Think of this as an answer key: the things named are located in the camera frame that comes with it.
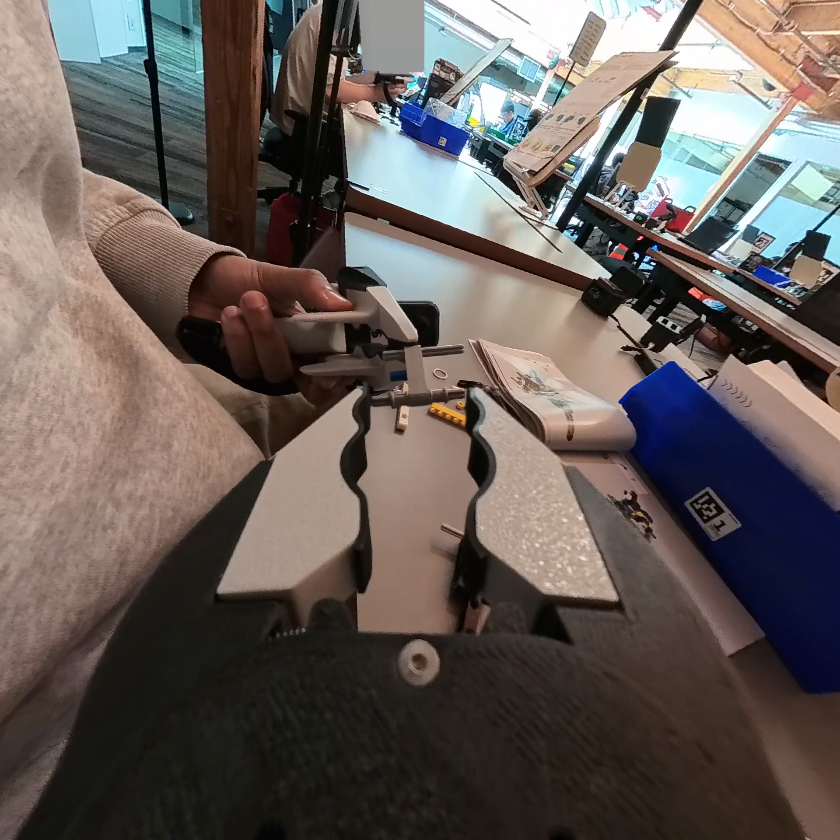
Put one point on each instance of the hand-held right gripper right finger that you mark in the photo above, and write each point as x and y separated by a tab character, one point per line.
538	525

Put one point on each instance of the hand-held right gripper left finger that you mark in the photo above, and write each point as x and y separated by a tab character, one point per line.
295	512

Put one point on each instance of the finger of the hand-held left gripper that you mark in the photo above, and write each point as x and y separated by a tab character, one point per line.
390	315
341	366

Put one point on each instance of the grey lego axle assembly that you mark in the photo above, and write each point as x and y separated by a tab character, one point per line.
415	374

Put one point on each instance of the person's left forearm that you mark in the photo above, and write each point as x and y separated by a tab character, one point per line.
144	249

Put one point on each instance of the white lego beam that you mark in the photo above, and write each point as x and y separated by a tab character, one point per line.
402	420

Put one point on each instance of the small black lego piece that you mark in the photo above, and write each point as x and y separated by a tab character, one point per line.
469	383

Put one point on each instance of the tan and black lego piece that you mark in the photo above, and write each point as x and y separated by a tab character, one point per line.
474	617

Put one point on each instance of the yellow lego plate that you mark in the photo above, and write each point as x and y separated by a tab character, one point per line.
446	413

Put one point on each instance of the printed lego instruction sheet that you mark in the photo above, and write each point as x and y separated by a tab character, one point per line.
676	558

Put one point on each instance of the person's left hand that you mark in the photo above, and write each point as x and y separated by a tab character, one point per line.
249	282

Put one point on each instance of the person's tan pants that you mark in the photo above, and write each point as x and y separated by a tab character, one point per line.
289	420

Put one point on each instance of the small tan peg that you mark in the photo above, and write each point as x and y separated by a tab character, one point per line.
451	530

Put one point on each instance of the red bag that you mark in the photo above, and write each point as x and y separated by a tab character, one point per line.
282	223

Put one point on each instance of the stack of instruction booklets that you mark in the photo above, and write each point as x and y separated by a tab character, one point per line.
564	407

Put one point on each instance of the small blue bin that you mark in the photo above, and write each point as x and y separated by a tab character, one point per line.
433	134

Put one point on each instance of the black tripod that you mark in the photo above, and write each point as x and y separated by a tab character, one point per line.
323	98

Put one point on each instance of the blue plastic bin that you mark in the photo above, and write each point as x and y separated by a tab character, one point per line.
754	590

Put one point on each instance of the black clamp device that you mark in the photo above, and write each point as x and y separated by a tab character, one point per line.
663	331

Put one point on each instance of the black floor stand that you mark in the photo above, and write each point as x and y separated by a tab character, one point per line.
157	131

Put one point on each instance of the cardboard sign board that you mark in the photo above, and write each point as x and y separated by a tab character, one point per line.
577	124

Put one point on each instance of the black slanted pole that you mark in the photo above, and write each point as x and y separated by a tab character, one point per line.
626	118

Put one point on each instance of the small hanging sign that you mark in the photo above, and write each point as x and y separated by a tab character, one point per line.
587	39

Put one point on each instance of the black laptop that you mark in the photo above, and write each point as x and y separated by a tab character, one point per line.
712	233

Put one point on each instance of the wooden post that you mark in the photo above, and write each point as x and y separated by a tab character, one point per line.
233	131

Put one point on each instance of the black cube camera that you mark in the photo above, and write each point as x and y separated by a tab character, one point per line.
604	298

